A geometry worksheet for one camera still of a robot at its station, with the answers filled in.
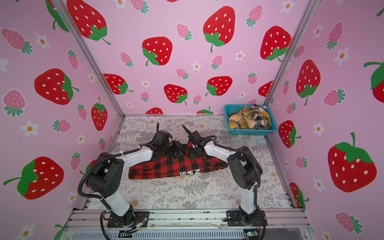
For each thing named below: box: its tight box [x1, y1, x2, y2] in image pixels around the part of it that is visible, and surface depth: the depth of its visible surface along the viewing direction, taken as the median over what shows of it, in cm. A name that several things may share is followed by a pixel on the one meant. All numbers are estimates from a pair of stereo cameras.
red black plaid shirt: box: [128, 142, 228, 180], surface depth 92 cm
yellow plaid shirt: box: [228, 106, 271, 130], surface depth 106 cm
